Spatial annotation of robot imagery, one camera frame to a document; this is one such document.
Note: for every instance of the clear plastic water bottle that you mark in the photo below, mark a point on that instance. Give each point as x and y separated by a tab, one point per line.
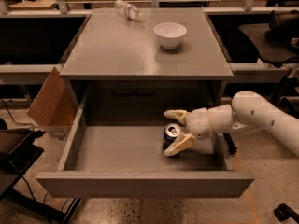
128	10

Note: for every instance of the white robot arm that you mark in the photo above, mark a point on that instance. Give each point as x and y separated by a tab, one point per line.
248	111

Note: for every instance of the black caster bottom right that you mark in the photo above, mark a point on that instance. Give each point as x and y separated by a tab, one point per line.
284	212

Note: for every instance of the black stand left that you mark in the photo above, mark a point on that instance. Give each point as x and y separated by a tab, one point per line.
17	154

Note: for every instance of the grey counter cabinet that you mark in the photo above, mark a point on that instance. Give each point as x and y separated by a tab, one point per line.
113	48

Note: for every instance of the black office chair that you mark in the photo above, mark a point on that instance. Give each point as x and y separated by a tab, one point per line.
277	40

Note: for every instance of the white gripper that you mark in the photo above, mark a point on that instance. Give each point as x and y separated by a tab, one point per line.
200	124

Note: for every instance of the white ceramic bowl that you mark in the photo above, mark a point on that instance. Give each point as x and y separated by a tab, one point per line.
169	35

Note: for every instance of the blue pepsi can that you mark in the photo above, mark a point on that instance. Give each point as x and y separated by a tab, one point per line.
171	132

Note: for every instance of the brown cardboard box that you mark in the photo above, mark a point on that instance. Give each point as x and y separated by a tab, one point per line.
53	109

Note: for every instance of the open grey top drawer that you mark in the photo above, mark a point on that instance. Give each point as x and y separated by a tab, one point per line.
115	148

